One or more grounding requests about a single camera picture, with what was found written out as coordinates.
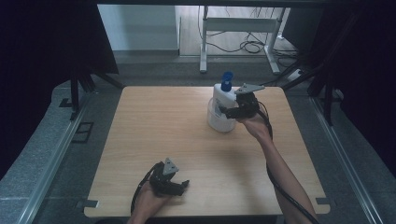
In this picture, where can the dark curtain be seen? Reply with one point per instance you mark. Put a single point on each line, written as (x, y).
(46, 62)
(364, 77)

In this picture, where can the white mesh basket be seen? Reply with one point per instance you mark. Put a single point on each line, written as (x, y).
(216, 124)

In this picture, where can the black floor plate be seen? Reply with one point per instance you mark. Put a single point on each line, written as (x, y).
(82, 132)

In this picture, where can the aluminium rail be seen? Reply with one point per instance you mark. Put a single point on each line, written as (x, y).
(342, 161)
(51, 161)

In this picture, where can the person's right hand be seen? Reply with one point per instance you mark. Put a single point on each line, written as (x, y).
(257, 126)

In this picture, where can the white power strip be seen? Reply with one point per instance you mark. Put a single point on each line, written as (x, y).
(294, 74)

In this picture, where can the white pump bottle blue cap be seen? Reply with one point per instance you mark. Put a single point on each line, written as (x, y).
(222, 99)

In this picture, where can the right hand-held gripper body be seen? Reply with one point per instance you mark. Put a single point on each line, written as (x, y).
(247, 102)

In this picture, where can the white metal desk frame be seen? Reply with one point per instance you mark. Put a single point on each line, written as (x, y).
(239, 25)

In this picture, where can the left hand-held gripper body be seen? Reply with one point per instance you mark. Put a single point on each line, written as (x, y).
(163, 179)

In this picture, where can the person's left hand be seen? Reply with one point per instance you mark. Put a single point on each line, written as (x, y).
(151, 200)

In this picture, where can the black metal stand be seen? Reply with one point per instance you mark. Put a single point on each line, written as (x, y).
(327, 99)
(76, 93)

